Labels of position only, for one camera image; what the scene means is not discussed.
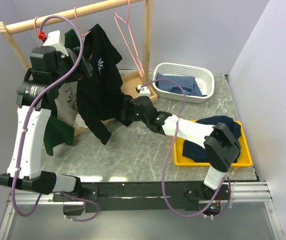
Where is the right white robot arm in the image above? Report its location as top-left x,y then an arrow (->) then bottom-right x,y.
121,96 -> 241,200

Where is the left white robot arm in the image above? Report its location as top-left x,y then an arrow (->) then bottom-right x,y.
0,45 -> 92,201

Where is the wooden clothes rack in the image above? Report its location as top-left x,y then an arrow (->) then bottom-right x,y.
0,0 -> 154,91

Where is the pink hanger with green shirt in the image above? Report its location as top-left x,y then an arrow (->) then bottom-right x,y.
33,16 -> 42,34

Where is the green and cream raglan shirt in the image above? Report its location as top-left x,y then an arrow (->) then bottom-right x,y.
43,39 -> 79,156

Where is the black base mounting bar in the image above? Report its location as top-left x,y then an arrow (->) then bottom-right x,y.
52,181 -> 229,217

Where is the black t shirt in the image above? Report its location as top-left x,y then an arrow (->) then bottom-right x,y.
76,24 -> 132,145

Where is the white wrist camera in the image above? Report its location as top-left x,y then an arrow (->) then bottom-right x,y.
40,30 -> 69,59
136,85 -> 151,98

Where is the pink wire hanger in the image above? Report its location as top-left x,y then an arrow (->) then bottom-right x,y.
73,6 -> 94,61
113,0 -> 145,77

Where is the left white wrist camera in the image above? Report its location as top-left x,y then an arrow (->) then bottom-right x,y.
40,30 -> 69,59

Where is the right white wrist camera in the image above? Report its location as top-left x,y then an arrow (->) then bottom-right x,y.
136,85 -> 151,98

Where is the white plastic basket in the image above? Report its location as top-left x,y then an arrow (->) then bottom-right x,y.
152,62 -> 215,104

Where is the blue patterned cloth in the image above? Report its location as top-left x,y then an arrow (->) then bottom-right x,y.
155,73 -> 207,97

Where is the navy blue t shirt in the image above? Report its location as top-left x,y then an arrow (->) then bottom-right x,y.
182,115 -> 242,163

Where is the yellow plastic tray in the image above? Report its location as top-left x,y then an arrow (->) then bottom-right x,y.
173,120 -> 253,168

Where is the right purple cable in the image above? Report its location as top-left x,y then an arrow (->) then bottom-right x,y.
141,78 -> 233,218

